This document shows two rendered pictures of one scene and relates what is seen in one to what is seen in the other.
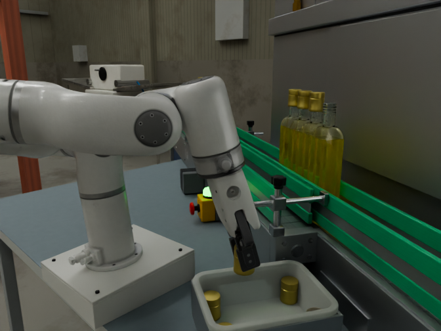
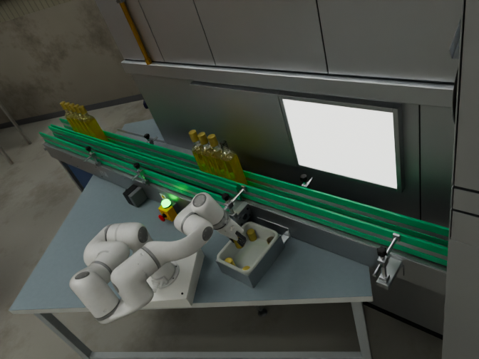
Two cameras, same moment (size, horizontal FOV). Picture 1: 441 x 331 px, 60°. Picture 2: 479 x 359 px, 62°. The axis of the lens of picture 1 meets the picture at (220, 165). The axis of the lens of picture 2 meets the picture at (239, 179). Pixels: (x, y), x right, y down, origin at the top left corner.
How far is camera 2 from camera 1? 95 cm
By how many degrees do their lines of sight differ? 31
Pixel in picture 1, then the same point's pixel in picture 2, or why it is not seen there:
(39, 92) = (159, 249)
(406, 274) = (294, 209)
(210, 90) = (210, 203)
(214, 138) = (217, 216)
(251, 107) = (65, 60)
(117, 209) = not seen: hidden behind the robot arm
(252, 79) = (50, 32)
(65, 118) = (179, 252)
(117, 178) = not seen: hidden behind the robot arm
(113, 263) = (171, 277)
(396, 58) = (242, 107)
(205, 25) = not seen: outside the picture
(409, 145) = (266, 145)
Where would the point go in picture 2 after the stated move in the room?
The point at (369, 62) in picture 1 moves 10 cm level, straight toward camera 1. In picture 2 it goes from (227, 107) to (233, 117)
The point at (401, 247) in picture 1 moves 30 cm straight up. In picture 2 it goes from (289, 202) to (271, 139)
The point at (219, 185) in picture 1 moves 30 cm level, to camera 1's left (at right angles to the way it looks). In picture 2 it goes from (226, 229) to (152, 285)
